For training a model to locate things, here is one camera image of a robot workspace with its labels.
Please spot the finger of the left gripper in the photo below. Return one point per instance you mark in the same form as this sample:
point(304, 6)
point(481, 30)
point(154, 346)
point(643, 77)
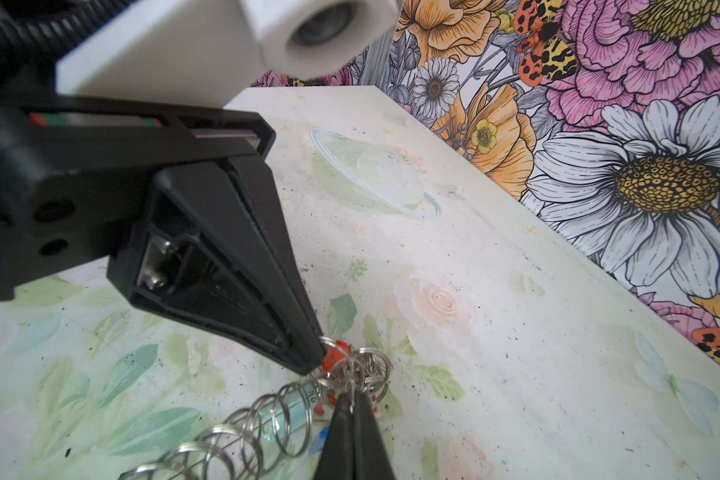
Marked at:
point(211, 250)

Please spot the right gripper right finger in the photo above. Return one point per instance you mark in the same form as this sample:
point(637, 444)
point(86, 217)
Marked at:
point(370, 459)

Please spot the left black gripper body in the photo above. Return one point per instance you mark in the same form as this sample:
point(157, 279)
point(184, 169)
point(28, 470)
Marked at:
point(75, 171)

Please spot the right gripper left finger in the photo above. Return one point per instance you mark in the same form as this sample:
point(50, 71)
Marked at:
point(337, 458)

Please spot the blue tagged key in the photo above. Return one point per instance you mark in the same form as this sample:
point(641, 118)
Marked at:
point(318, 443)

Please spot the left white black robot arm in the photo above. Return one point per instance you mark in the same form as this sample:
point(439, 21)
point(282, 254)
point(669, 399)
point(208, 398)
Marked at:
point(30, 46)

